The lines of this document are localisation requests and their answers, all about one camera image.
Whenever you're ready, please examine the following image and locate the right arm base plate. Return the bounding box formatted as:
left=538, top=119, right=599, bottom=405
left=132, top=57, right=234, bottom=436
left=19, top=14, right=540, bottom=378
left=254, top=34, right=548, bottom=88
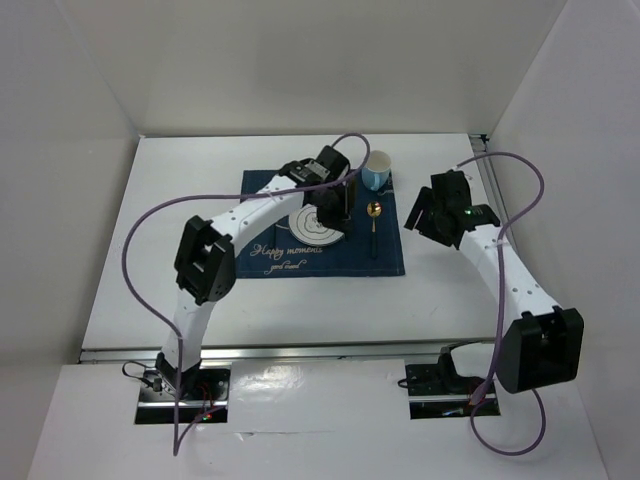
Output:
left=397, top=350, right=484, bottom=420

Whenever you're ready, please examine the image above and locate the dark blue fish placemat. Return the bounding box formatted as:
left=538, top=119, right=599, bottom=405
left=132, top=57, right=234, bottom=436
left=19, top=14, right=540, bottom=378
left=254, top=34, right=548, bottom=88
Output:
left=236, top=180, right=405, bottom=279

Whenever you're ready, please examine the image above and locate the aluminium front rail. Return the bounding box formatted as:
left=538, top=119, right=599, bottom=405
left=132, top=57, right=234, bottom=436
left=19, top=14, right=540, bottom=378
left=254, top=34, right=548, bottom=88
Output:
left=78, top=337, right=493, bottom=364

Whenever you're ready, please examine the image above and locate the white and blue mug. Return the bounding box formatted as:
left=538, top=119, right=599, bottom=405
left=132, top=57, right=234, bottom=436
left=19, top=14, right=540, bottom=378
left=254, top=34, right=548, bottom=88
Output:
left=361, top=150, right=391, bottom=192

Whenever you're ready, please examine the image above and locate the white plate green rim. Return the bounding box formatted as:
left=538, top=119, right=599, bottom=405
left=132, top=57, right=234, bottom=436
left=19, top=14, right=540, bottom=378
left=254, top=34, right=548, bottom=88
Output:
left=288, top=205, right=345, bottom=247

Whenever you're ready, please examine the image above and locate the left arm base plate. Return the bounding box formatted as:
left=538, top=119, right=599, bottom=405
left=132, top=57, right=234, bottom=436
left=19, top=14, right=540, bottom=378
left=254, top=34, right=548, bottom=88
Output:
left=121, top=361, right=231, bottom=425

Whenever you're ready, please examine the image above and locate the purple cable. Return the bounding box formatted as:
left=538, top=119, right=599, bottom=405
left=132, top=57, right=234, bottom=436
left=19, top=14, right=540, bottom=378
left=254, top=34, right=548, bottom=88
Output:
left=452, top=150, right=547, bottom=456
left=121, top=132, right=371, bottom=456

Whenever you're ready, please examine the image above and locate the aluminium rail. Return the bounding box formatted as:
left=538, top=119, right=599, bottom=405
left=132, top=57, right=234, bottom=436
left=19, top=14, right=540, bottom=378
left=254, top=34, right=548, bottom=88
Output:
left=468, top=134, right=507, bottom=220
left=78, top=337, right=493, bottom=364

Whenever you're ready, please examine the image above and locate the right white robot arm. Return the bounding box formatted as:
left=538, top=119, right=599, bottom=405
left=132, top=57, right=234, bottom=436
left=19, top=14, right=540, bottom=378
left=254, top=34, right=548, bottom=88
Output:
left=405, top=170, right=584, bottom=394

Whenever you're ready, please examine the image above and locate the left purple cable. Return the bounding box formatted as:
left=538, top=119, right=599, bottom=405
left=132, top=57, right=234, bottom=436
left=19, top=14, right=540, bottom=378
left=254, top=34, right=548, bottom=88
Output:
left=121, top=132, right=371, bottom=456

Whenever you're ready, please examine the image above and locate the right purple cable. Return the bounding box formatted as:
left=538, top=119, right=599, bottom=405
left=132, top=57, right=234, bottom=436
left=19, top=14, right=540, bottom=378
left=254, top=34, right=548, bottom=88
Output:
left=452, top=150, right=547, bottom=456

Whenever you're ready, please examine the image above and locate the aluminium right side rail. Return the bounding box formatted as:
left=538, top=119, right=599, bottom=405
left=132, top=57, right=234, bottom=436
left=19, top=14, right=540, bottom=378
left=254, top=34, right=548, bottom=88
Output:
left=468, top=134, right=507, bottom=220

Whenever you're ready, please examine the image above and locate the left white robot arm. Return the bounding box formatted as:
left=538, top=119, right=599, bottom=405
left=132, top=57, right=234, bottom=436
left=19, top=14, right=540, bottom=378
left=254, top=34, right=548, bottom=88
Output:
left=156, top=146, right=354, bottom=399

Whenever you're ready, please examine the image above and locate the gold spoon green handle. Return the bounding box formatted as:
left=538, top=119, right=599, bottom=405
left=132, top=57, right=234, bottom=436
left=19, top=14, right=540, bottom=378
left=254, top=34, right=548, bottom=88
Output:
left=367, top=201, right=382, bottom=259

